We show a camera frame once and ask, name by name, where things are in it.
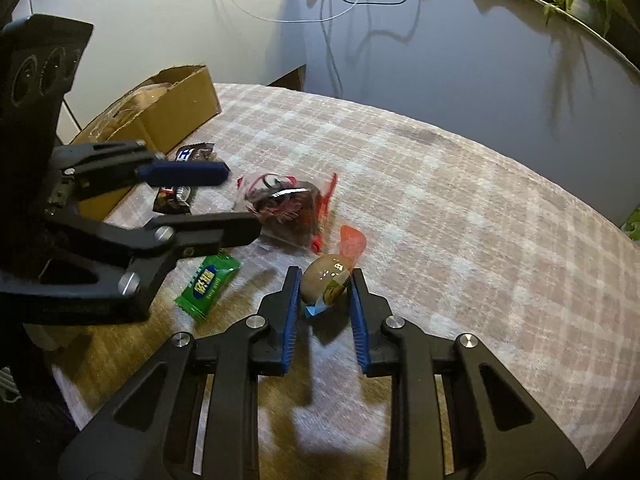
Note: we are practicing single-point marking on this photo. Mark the dark red-edged snack bag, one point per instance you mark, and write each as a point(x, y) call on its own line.
point(295, 215)

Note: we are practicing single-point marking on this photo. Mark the brown egg-shaped snack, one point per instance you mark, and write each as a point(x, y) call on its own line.
point(325, 275)

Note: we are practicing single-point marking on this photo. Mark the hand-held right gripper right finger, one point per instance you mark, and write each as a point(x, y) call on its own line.
point(360, 340)

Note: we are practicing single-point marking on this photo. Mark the striped clothing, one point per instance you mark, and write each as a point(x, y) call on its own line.
point(7, 382)

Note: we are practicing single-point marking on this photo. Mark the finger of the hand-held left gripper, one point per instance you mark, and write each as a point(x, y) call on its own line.
point(210, 230)
point(190, 172)

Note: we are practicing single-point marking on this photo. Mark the person's left forearm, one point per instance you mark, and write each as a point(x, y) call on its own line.
point(45, 337)

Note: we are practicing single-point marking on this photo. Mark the brown chocolate bar multipack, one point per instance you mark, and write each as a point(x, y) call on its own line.
point(172, 199)

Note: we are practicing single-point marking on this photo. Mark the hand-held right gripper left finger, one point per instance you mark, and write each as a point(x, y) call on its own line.
point(292, 330)

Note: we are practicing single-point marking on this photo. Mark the green snack packet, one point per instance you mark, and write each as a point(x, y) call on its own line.
point(207, 282)

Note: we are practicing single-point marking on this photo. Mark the cardboard box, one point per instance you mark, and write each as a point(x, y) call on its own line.
point(170, 115)

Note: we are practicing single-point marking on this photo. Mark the clear-wrapped bread pack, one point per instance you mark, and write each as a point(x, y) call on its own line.
point(125, 110)

